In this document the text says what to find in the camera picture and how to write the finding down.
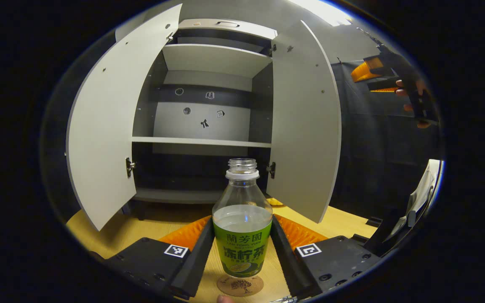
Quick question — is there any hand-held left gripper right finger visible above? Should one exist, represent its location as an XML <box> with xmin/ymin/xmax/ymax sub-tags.
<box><xmin>270</xmin><ymin>214</ymin><xmax>382</xmax><ymax>300</ymax></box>

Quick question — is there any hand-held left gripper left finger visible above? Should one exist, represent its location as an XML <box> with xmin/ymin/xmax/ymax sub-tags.
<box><xmin>90</xmin><ymin>215</ymin><xmax>216</xmax><ymax>300</ymax></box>

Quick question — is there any round cork coaster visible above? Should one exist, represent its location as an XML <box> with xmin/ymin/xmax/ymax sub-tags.
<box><xmin>216</xmin><ymin>274</ymin><xmax>265</xmax><ymax>298</ymax></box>

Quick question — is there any green label clear bottle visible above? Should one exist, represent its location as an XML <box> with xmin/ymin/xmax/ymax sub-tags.
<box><xmin>212</xmin><ymin>158</ymin><xmax>273</xmax><ymax>278</ymax></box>

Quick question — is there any grey and white cabinet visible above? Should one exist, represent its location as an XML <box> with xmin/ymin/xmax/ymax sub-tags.
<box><xmin>116</xmin><ymin>17</ymin><xmax>279</xmax><ymax>219</ymax></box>

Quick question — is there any white cabinet shelf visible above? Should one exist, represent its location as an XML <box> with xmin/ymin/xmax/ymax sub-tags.
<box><xmin>162</xmin><ymin>43</ymin><xmax>273</xmax><ymax>79</ymax></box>
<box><xmin>132</xmin><ymin>136</ymin><xmax>272</xmax><ymax>149</ymax></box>

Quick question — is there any white cabinet drawer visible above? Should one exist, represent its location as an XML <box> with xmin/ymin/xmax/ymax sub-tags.
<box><xmin>178</xmin><ymin>19</ymin><xmax>278</xmax><ymax>40</ymax></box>

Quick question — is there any black backdrop cloth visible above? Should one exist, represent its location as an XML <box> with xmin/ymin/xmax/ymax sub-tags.
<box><xmin>40</xmin><ymin>25</ymin><xmax>443</xmax><ymax>223</ymax></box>

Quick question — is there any white cloth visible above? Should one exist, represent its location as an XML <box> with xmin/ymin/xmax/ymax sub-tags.
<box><xmin>398</xmin><ymin>159</ymin><xmax>442</xmax><ymax>236</ymax></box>

